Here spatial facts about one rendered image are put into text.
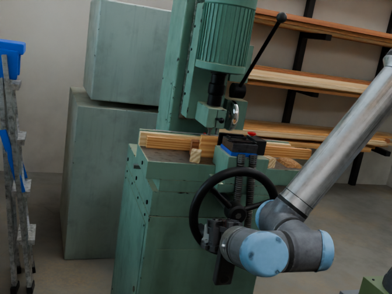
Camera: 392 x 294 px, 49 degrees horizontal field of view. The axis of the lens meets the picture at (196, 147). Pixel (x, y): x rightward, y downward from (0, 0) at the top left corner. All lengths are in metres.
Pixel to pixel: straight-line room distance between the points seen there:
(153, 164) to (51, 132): 2.48
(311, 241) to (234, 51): 0.72
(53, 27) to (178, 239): 2.52
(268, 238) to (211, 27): 0.80
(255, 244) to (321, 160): 0.30
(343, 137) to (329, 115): 3.59
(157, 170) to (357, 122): 0.63
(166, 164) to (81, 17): 2.45
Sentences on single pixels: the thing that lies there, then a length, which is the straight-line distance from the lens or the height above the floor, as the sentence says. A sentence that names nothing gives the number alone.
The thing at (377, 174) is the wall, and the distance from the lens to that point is 5.33.
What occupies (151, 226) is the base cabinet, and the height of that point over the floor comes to 0.68.
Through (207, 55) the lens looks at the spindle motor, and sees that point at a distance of 1.47.
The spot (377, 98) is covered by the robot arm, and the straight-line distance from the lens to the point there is 1.13.
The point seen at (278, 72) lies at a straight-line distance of 3.73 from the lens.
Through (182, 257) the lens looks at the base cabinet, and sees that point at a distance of 1.54.
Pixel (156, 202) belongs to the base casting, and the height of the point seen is 0.76.
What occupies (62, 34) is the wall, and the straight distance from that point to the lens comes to 3.68.
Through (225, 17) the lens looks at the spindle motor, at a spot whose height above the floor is 1.37.
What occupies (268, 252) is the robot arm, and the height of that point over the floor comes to 0.90.
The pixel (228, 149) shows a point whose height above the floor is 0.97.
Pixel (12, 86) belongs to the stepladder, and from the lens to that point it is 2.00.
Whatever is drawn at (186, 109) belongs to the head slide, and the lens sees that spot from 1.62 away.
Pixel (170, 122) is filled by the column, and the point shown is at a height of 0.96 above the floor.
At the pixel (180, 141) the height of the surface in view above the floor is 0.93.
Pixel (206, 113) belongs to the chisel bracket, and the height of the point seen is 1.05.
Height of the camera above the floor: 1.29
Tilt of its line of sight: 14 degrees down
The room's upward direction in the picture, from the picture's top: 9 degrees clockwise
